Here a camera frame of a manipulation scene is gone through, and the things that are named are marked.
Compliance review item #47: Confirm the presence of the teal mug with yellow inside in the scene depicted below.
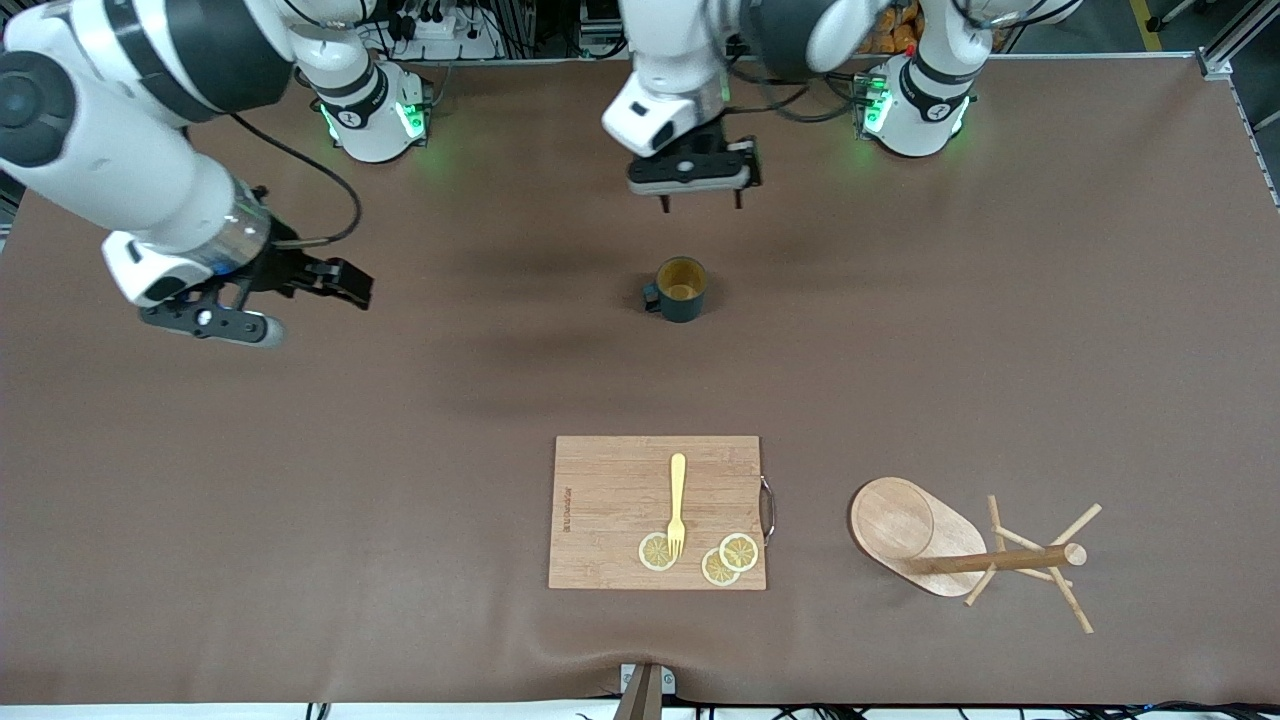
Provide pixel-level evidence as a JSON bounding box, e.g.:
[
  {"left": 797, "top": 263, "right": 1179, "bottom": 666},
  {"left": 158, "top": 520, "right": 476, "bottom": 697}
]
[{"left": 642, "top": 256, "right": 710, "bottom": 324}]

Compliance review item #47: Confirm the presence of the wooden mug tree rack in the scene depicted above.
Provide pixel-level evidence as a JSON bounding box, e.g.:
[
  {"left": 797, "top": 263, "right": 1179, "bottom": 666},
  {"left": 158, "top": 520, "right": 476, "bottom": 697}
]
[{"left": 849, "top": 477, "right": 1103, "bottom": 635}]

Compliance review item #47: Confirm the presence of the bag of orange fruit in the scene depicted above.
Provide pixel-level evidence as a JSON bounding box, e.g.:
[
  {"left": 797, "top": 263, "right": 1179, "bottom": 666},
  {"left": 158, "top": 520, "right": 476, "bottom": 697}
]
[{"left": 868, "top": 0, "right": 926, "bottom": 56}]

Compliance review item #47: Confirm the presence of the white power strip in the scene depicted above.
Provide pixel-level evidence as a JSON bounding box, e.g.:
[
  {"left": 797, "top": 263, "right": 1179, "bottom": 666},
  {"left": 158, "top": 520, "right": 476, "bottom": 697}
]
[{"left": 385, "top": 8, "right": 501, "bottom": 61}]

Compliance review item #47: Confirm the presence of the yellow plastic fork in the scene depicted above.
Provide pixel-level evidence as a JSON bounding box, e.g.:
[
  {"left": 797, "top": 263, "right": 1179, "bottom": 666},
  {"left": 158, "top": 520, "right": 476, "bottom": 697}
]
[{"left": 667, "top": 453, "right": 688, "bottom": 559}]

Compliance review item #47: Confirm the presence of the bamboo cutting board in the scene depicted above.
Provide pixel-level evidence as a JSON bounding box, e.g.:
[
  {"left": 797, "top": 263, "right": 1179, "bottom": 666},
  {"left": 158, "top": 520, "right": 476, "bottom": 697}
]
[{"left": 548, "top": 435, "right": 777, "bottom": 591}]

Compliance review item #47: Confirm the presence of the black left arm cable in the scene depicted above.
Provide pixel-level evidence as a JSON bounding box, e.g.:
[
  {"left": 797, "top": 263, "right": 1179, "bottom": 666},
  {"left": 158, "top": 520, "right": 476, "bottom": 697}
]
[{"left": 728, "top": 60, "right": 866, "bottom": 127}]

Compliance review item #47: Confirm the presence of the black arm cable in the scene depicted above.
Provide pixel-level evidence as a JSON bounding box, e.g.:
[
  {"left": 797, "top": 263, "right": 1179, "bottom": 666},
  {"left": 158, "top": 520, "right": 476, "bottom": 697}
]
[
  {"left": 230, "top": 112, "right": 363, "bottom": 246},
  {"left": 728, "top": 60, "right": 866, "bottom": 127}
]

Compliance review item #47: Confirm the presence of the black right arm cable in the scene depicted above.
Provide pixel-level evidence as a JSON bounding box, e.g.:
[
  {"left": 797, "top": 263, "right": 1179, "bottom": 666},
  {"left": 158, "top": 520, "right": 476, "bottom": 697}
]
[{"left": 230, "top": 112, "right": 363, "bottom": 246}]

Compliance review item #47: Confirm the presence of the aluminium camera post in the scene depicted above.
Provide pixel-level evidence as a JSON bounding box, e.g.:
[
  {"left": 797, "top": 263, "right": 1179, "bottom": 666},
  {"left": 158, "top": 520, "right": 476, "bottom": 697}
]
[{"left": 612, "top": 662, "right": 676, "bottom": 720}]

